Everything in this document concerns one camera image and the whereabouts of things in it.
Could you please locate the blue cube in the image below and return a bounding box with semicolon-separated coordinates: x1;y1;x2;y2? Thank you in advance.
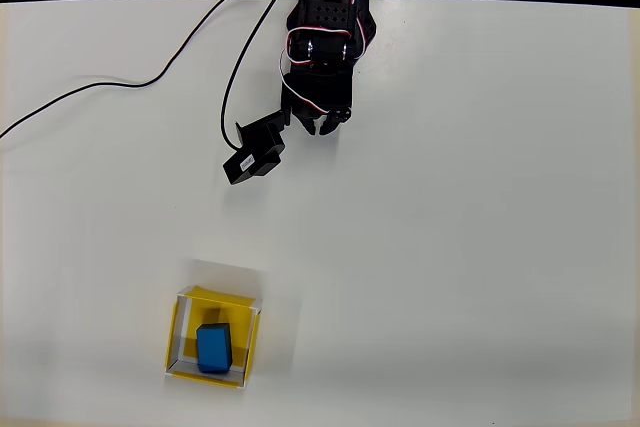
195;322;235;376

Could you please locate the yellow open box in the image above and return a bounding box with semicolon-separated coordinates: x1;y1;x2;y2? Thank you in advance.
164;285;265;391

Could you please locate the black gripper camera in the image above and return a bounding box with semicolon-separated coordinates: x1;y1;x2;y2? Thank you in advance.
222;109;292;186

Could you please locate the black camera cable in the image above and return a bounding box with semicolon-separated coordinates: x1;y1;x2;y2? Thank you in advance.
219;0;301;150

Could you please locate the black extension cable with plug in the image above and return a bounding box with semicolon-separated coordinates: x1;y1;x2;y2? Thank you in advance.
0;0;264;141

